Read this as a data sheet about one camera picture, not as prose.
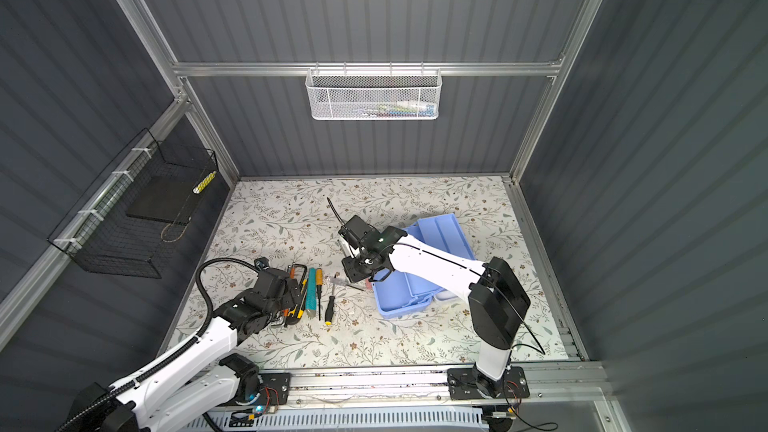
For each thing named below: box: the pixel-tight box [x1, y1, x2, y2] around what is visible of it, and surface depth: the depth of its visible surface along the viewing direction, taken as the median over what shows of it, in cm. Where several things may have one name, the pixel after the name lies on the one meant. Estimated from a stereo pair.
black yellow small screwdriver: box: [324, 284, 335, 326], surface depth 86 cm
